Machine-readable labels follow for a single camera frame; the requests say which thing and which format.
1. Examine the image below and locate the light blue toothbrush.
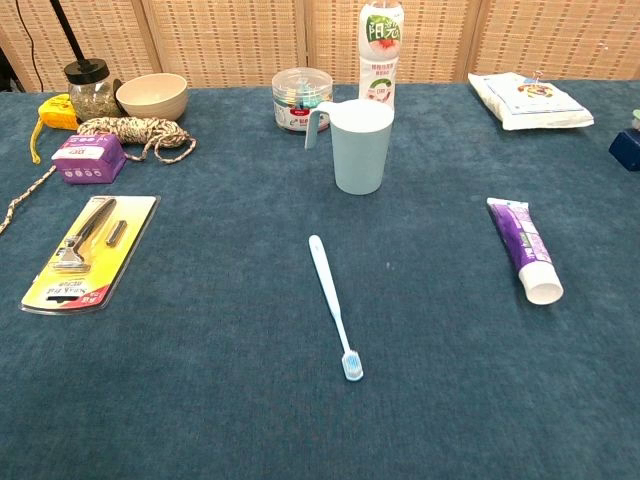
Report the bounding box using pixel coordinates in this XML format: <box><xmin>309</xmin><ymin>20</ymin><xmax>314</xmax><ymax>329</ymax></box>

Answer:
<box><xmin>308</xmin><ymin>234</ymin><xmax>365</xmax><ymax>382</ymax></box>

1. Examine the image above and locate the purple white toothpaste tube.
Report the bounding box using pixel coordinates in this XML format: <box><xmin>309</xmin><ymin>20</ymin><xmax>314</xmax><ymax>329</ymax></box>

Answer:
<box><xmin>486</xmin><ymin>197</ymin><xmax>565</xmax><ymax>306</ymax></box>

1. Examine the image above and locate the yellow razor blister pack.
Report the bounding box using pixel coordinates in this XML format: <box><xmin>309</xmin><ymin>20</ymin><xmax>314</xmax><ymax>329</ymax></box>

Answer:
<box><xmin>19</xmin><ymin>195</ymin><xmax>161</xmax><ymax>316</ymax></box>

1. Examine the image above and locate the clear tub of clips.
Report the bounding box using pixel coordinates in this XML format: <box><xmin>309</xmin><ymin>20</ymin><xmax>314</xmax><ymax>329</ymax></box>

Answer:
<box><xmin>271</xmin><ymin>67</ymin><xmax>335</xmax><ymax>134</ymax></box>

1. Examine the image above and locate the dark blue table cloth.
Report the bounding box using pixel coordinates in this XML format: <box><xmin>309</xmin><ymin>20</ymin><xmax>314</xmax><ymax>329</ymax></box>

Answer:
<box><xmin>0</xmin><ymin>81</ymin><xmax>640</xmax><ymax>480</ymax></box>

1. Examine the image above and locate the white drink bottle yellow cap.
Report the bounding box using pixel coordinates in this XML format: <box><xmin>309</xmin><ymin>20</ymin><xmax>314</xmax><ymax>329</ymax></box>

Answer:
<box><xmin>358</xmin><ymin>0</ymin><xmax>404</xmax><ymax>109</ymax></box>

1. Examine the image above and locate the beige bowl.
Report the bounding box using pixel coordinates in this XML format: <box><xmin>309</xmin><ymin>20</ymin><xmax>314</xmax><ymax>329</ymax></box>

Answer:
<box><xmin>115</xmin><ymin>73</ymin><xmax>190</xmax><ymax>121</ymax></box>

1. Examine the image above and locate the bamboo folding screen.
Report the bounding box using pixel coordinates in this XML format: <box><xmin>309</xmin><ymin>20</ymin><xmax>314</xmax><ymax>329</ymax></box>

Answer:
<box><xmin>0</xmin><ymin>0</ymin><xmax>640</xmax><ymax>94</ymax></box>

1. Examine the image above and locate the purple tissue pack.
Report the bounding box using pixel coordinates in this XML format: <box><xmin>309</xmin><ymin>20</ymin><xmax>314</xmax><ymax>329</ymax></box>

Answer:
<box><xmin>51</xmin><ymin>133</ymin><xmax>127</xmax><ymax>185</ymax></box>

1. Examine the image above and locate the white snack bag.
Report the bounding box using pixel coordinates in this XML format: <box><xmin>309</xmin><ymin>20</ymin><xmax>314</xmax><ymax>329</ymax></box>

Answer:
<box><xmin>467</xmin><ymin>72</ymin><xmax>595</xmax><ymax>131</ymax></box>

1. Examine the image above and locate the glass jar black lid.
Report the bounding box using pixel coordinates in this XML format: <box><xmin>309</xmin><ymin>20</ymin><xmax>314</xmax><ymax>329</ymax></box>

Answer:
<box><xmin>63</xmin><ymin>58</ymin><xmax>124</xmax><ymax>121</ymax></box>

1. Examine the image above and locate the yellow tape measure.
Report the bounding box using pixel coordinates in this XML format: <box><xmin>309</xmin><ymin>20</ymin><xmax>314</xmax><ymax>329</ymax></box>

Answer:
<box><xmin>30</xmin><ymin>93</ymin><xmax>81</xmax><ymax>165</ymax></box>

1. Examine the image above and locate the dark blue box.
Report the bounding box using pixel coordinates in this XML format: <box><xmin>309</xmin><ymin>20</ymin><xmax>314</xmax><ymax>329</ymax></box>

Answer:
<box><xmin>608</xmin><ymin>128</ymin><xmax>640</xmax><ymax>173</ymax></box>

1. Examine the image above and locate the black tripod stand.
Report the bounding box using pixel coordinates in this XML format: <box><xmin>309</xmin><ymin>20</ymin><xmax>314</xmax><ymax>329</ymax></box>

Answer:
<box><xmin>49</xmin><ymin>0</ymin><xmax>87</xmax><ymax>62</ymax></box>

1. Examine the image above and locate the light blue handled cup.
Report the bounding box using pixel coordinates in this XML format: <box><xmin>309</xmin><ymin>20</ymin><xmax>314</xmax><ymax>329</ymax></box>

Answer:
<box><xmin>304</xmin><ymin>98</ymin><xmax>396</xmax><ymax>196</ymax></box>

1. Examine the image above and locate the coiled speckled rope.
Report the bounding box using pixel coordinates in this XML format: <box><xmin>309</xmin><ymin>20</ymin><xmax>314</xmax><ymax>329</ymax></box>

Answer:
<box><xmin>0</xmin><ymin>116</ymin><xmax>198</xmax><ymax>235</ymax></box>

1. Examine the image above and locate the thin black hanging cable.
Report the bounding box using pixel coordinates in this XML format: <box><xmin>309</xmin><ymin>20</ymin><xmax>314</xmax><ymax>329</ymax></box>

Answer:
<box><xmin>21</xmin><ymin>0</ymin><xmax>42</xmax><ymax>92</ymax></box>

